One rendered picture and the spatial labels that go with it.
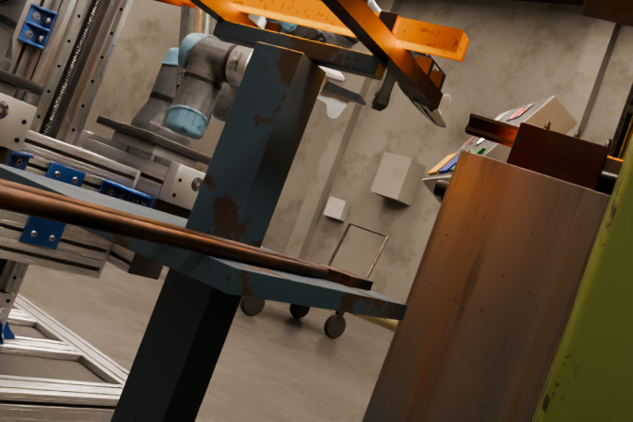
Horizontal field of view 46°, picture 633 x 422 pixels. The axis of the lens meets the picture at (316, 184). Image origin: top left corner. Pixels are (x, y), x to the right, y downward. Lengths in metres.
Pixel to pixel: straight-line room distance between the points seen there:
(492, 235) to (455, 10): 11.09
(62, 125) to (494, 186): 1.09
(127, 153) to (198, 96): 0.49
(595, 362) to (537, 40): 10.51
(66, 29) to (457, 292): 1.11
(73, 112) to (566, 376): 1.34
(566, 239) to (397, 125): 10.75
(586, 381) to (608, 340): 0.04
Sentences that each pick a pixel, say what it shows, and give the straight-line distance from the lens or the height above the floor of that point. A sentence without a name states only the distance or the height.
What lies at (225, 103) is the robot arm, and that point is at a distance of 1.90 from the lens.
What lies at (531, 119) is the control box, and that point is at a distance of 1.69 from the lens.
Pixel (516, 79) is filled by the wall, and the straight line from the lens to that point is 11.05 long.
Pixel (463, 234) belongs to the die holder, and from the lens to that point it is 1.01.
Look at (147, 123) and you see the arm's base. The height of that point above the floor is 0.84.
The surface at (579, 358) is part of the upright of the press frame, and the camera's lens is 0.74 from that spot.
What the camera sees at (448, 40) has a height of 0.96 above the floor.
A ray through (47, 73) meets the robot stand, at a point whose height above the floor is 0.86.
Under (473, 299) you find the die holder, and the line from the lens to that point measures 1.01.
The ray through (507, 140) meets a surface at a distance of 1.24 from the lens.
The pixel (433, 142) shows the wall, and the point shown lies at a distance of 11.28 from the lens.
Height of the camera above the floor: 0.74
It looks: 3 degrees up
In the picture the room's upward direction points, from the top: 21 degrees clockwise
